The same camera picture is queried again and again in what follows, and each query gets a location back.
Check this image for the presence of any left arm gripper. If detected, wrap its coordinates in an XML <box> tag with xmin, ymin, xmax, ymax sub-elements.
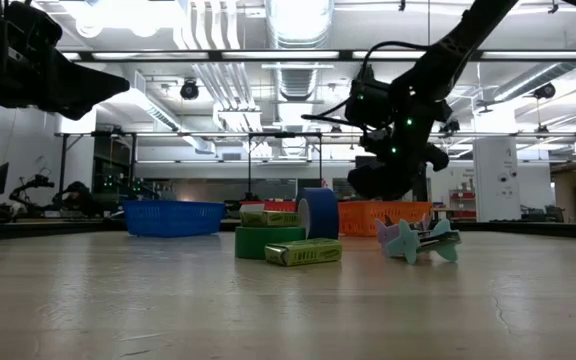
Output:
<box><xmin>0</xmin><ymin>0</ymin><xmax>131</xmax><ymax>122</ymax></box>

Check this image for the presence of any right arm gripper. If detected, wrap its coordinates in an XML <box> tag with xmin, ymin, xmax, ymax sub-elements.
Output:
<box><xmin>346</xmin><ymin>84</ymin><xmax>452</xmax><ymax>202</ymax></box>

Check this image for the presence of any purple staple remover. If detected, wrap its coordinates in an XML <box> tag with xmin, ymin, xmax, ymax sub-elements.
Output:
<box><xmin>374</xmin><ymin>213</ymin><xmax>434</xmax><ymax>249</ymax></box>

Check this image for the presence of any blue tape roll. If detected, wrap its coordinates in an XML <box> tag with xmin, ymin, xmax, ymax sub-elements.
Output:
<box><xmin>295</xmin><ymin>187</ymin><xmax>341</xmax><ymax>240</ymax></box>

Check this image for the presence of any green staple box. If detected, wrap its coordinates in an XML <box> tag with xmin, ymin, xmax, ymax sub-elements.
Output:
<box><xmin>264</xmin><ymin>237</ymin><xmax>343</xmax><ymax>268</ymax></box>
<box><xmin>239</xmin><ymin>210</ymin><xmax>303</xmax><ymax>229</ymax></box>

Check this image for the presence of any green tape roll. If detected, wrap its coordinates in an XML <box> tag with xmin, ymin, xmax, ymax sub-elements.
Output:
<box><xmin>234</xmin><ymin>225</ymin><xmax>308</xmax><ymax>260</ymax></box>

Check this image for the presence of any orange plastic basket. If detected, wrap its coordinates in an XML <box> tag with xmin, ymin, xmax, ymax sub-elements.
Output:
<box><xmin>337</xmin><ymin>200</ymin><xmax>433</xmax><ymax>237</ymax></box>

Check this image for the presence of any red plastic basket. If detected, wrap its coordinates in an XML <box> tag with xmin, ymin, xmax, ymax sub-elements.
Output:
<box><xmin>240</xmin><ymin>199</ymin><xmax>299</xmax><ymax>214</ymax></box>

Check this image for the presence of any red background shelf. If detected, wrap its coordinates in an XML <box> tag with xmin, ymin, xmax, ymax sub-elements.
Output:
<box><xmin>448</xmin><ymin>187</ymin><xmax>478</xmax><ymax>220</ymax></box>

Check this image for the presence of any black ceiling spotlight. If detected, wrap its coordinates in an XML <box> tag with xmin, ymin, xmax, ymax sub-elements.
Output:
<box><xmin>437</xmin><ymin>117</ymin><xmax>462</xmax><ymax>136</ymax></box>
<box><xmin>532</xmin><ymin>82</ymin><xmax>558</xmax><ymax>101</ymax></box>
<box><xmin>179</xmin><ymin>78</ymin><xmax>201</xmax><ymax>101</ymax></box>

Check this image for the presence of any person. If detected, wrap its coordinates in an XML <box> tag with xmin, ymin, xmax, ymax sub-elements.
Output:
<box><xmin>52</xmin><ymin>180</ymin><xmax>104</xmax><ymax>219</ymax></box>

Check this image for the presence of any white pillar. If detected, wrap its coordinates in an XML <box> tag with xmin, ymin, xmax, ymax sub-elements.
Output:
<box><xmin>471</xmin><ymin>137</ymin><xmax>522</xmax><ymax>223</ymax></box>

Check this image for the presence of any blue plastic basket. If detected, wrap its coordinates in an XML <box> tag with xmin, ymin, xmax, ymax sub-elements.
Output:
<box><xmin>121</xmin><ymin>199</ymin><xmax>227</xmax><ymax>238</ymax></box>

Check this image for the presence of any thin wrist camera cable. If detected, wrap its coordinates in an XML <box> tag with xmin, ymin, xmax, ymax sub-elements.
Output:
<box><xmin>300</xmin><ymin>97</ymin><xmax>367</xmax><ymax>129</ymax></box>

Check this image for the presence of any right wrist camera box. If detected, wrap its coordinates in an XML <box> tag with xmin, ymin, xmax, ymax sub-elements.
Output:
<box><xmin>343</xmin><ymin>64</ymin><xmax>394</xmax><ymax>132</ymax></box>

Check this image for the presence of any black background rig frame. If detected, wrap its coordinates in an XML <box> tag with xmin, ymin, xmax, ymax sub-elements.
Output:
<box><xmin>55</xmin><ymin>130</ymin><xmax>324</xmax><ymax>201</ymax></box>

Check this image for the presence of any silver ventilation duct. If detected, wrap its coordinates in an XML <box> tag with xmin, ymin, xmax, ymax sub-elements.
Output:
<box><xmin>265</xmin><ymin>0</ymin><xmax>334</xmax><ymax>101</ymax></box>

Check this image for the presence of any black overhead frame beam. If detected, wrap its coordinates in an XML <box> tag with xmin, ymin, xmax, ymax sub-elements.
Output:
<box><xmin>55</xmin><ymin>48</ymin><xmax>576</xmax><ymax>63</ymax></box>

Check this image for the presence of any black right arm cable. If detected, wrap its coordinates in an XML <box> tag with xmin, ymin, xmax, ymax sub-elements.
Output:
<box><xmin>360</xmin><ymin>40</ymin><xmax>432</xmax><ymax>76</ymax></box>

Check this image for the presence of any black table frame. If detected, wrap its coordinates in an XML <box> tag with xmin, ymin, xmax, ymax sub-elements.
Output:
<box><xmin>0</xmin><ymin>218</ymin><xmax>576</xmax><ymax>242</ymax></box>

